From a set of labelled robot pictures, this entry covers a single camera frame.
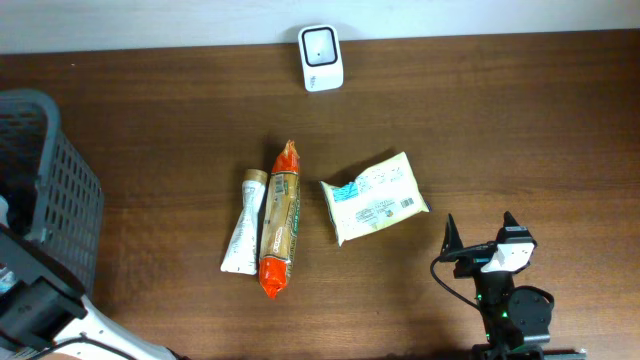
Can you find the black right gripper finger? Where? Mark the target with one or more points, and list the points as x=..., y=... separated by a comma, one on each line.
x=509, y=221
x=452, y=241

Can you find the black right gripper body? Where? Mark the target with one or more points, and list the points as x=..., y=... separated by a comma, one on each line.
x=477, y=253

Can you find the white tube with tan cap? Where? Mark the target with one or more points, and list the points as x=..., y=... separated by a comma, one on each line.
x=241, y=254

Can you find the yellow snack bag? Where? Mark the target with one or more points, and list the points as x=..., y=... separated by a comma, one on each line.
x=381, y=196

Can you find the grey mesh basket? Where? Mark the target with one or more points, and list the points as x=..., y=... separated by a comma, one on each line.
x=43, y=173

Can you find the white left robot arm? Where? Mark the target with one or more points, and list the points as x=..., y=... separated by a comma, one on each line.
x=46, y=311

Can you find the orange biscuit pack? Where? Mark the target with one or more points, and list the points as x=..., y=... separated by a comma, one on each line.
x=281, y=222

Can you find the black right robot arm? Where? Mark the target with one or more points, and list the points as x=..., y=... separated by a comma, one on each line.
x=516, y=319

